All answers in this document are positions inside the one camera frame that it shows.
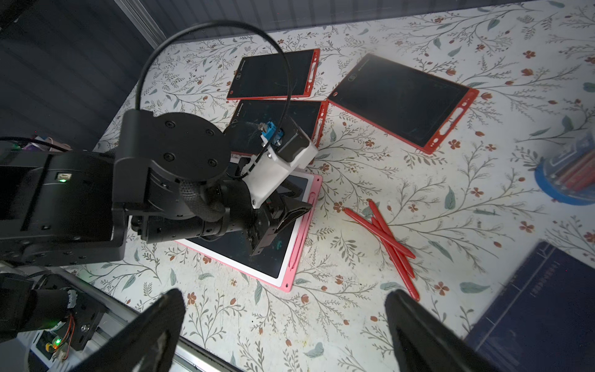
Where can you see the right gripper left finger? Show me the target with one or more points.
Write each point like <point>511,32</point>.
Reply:
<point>148,343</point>

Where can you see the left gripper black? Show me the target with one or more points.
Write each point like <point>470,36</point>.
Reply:
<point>223,208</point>

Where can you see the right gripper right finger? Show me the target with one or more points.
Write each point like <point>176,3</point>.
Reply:
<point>422,343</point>

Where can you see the pink stylus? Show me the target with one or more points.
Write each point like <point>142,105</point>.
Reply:
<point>304,226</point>

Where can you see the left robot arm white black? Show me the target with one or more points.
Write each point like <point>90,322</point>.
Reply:
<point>166,181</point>

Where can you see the pink white writing tablet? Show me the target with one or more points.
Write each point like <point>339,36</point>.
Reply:
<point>270,267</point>

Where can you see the red stylus lower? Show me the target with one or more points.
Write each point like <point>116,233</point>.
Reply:
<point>404,270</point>

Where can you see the red stylus upper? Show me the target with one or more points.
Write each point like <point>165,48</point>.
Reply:
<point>379,233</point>

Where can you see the red tablet back left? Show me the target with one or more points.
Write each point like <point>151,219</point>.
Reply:
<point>265,77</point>

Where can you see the red tablet back right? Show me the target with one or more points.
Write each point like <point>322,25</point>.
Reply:
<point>411,105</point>

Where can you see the dark blue book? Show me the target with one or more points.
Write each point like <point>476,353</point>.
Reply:
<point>543,319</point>

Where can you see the clear tube of colour pencils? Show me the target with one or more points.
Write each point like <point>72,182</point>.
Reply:
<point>568,177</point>

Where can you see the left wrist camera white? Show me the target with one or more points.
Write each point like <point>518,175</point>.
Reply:
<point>284,150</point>

